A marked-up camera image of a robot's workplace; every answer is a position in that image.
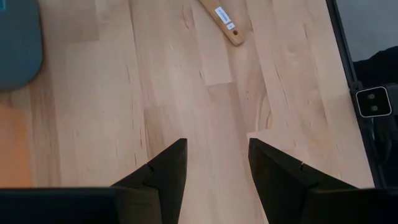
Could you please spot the orange wooden tray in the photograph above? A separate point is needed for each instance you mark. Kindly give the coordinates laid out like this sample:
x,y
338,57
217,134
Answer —
x,y
12,146

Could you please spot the black aluminium table frame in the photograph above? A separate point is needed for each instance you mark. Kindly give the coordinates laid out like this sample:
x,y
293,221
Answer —
x,y
339,37

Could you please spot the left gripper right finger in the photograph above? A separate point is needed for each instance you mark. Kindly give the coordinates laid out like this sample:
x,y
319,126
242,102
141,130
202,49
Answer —
x,y
273,174

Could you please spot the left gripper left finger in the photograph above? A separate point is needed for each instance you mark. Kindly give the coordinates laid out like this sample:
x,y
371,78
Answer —
x,y
168,174

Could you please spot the wooden spoon with label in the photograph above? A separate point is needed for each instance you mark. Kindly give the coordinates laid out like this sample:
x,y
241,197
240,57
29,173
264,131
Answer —
x,y
222,18

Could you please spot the blue-grey plastic bin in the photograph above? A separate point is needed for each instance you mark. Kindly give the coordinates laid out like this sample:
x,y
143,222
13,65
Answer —
x,y
18,43

